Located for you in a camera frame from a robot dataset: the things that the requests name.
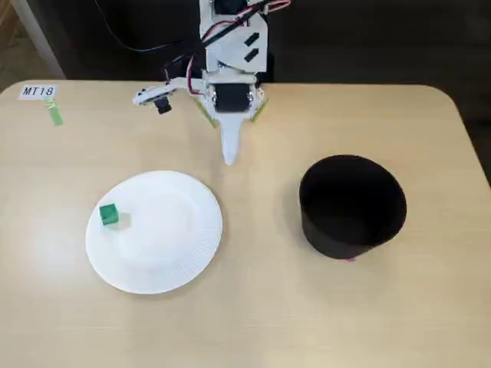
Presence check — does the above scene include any white metal pole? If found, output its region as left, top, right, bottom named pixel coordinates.
left=10, top=0, right=67, bottom=81

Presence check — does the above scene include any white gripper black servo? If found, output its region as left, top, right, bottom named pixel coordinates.
left=201, top=70, right=259, bottom=167

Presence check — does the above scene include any green cube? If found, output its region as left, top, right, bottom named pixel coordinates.
left=98, top=202, right=120, bottom=228

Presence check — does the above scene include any black pot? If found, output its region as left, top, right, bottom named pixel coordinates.
left=298, top=154, right=407, bottom=261

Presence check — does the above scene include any wrist camera on white bracket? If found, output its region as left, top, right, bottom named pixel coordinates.
left=132, top=76, right=193, bottom=115

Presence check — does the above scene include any black cable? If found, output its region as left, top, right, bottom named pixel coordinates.
left=95, top=0, right=206, bottom=54

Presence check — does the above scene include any white MT18 label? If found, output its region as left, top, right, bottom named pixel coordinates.
left=18, top=81, right=58, bottom=101

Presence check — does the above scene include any white paper plate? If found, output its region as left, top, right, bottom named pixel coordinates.
left=84, top=170, right=224, bottom=295

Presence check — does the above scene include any green tape strip by label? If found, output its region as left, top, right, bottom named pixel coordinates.
left=42, top=96, right=64, bottom=127

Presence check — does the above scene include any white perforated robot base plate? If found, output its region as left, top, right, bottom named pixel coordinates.
left=249, top=84, right=266, bottom=112

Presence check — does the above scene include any green tape strip at base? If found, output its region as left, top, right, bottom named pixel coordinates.
left=193, top=95, right=219, bottom=130
left=250, top=97, right=270, bottom=124

